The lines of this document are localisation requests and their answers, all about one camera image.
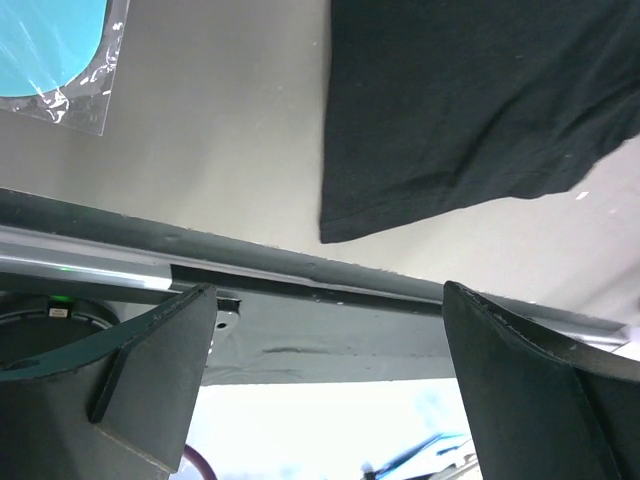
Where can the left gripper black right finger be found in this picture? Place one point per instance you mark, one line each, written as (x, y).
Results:
(540, 405)

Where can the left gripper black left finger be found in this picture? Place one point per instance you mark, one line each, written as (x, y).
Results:
(80, 400)

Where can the black t-shirt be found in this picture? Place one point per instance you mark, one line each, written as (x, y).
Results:
(435, 106)

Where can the teal cutting board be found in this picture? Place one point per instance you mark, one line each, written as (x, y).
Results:
(59, 59)

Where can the aluminium frame rail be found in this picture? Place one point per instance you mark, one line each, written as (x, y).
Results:
(113, 283)

